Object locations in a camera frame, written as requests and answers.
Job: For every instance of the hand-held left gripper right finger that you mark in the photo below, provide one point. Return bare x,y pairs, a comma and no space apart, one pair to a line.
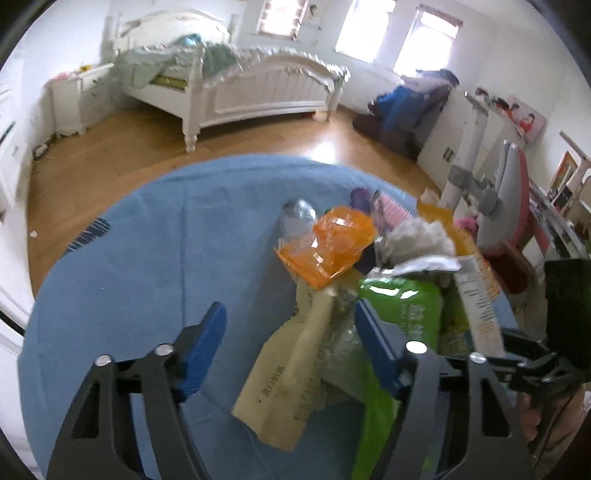
376,346

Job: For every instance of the white orange carton box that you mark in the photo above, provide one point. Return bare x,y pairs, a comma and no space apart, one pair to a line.
480,304

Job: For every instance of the white bed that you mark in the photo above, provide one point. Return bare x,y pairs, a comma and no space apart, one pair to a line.
258,92

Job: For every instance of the low white cabinet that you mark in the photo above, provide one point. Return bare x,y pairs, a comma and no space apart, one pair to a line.
438,143

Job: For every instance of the orange plastic wrapper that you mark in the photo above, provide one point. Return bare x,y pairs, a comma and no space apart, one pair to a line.
332,240

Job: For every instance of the clear crinkled plastic bag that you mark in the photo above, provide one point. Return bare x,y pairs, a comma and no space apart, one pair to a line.
344,355

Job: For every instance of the dark armchair with clothes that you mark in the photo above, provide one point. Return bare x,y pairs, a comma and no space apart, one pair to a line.
406,110

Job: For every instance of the white crumpled tissue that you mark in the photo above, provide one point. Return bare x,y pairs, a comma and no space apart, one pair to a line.
418,237

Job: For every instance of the framed picture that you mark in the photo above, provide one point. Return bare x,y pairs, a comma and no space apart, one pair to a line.
564,173

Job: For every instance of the window with blind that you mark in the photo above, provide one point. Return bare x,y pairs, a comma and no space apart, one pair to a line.
281,18

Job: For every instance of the yellow green packet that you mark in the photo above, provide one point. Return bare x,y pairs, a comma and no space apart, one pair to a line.
455,318

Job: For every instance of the cartoon wall poster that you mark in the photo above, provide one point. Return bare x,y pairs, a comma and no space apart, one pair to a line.
521,117

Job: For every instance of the purple wrapper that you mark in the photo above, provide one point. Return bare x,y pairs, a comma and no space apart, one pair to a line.
362,201

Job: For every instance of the blue tablecloth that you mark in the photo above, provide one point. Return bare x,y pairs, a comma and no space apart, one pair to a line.
161,258

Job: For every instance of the beige paper packet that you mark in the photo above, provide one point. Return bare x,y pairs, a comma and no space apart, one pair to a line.
281,369

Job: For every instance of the light green blanket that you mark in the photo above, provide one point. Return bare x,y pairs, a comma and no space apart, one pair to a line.
138,64

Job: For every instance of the person's right hand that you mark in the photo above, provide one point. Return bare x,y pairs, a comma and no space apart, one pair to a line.
554,415

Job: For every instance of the green foil packet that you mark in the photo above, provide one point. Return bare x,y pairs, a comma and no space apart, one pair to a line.
406,304

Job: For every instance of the bright window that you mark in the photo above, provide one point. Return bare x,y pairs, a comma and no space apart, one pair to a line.
364,30
427,41

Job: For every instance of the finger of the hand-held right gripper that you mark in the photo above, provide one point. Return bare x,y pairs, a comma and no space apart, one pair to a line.
526,346
545,376

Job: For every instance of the grey pink child chair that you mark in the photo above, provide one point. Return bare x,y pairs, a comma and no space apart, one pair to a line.
503,203

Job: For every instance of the clear plastic bottle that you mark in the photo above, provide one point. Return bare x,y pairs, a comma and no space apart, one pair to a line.
298,217

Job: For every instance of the white wardrobe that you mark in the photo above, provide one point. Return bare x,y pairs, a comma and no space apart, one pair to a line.
9,138

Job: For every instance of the white nightstand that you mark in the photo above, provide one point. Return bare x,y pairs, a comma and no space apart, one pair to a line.
99,92

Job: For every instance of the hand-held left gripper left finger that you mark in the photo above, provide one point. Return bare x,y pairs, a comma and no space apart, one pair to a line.
207,341

